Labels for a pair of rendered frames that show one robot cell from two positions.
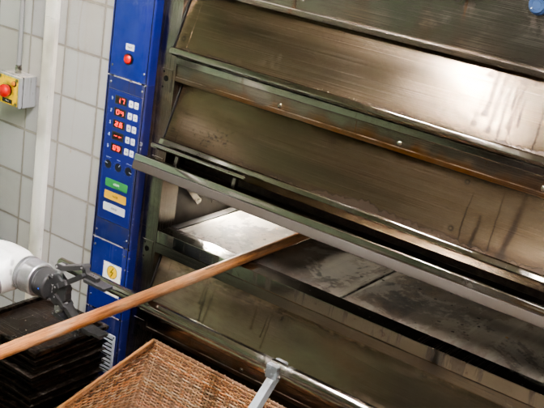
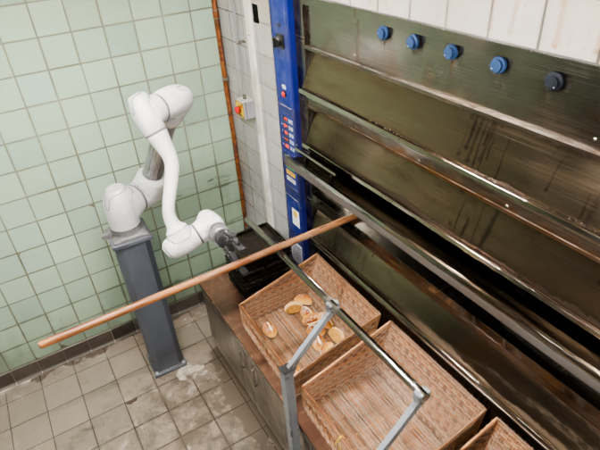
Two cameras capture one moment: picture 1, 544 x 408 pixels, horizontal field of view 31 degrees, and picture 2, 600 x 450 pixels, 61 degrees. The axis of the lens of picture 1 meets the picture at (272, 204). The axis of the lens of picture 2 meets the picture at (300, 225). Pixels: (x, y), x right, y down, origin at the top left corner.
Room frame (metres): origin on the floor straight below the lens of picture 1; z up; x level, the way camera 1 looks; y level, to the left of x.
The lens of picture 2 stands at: (0.76, -0.63, 2.48)
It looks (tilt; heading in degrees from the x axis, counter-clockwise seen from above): 34 degrees down; 28
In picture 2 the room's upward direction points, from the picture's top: 4 degrees counter-clockwise
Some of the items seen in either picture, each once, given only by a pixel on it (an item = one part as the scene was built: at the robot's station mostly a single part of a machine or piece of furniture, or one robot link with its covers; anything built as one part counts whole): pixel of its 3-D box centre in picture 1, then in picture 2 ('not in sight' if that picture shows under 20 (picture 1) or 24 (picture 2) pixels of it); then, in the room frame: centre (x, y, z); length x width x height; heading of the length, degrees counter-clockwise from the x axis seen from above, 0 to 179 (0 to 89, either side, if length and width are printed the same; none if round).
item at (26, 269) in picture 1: (35, 277); (220, 234); (2.25, 0.55, 1.20); 0.09 x 0.06 x 0.09; 147
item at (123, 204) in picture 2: not in sight; (120, 204); (2.33, 1.21, 1.17); 0.18 x 0.16 x 0.22; 175
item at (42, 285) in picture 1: (55, 286); (227, 242); (2.21, 0.49, 1.20); 0.09 x 0.07 x 0.08; 57
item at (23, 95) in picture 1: (16, 88); (245, 107); (3.03, 0.85, 1.46); 0.10 x 0.07 x 0.10; 57
